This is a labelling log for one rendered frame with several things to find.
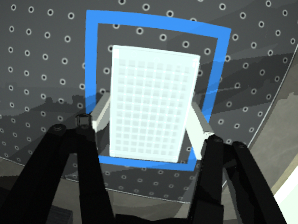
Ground blue tape outline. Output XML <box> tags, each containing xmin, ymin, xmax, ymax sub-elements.
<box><xmin>85</xmin><ymin>10</ymin><xmax>231</xmax><ymax>171</ymax></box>

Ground white well plate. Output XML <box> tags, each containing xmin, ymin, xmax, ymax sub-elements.
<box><xmin>110</xmin><ymin>45</ymin><xmax>200</xmax><ymax>162</ymax></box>

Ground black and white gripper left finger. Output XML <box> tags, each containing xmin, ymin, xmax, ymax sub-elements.
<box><xmin>0</xmin><ymin>92</ymin><xmax>116</xmax><ymax>224</ymax></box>

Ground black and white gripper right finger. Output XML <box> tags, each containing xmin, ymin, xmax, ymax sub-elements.
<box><xmin>186</xmin><ymin>102</ymin><xmax>287</xmax><ymax>224</ymax></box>

